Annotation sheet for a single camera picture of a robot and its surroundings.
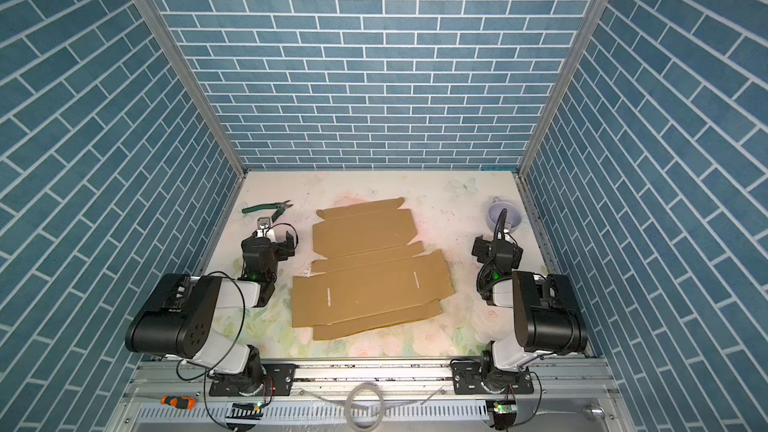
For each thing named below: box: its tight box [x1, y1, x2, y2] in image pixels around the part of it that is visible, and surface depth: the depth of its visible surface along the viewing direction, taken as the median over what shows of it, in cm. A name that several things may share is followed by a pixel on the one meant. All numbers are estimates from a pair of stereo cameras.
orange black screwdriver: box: [160, 395, 197, 410], surface depth 71 cm
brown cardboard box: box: [292, 197, 455, 341], surface depth 93 cm
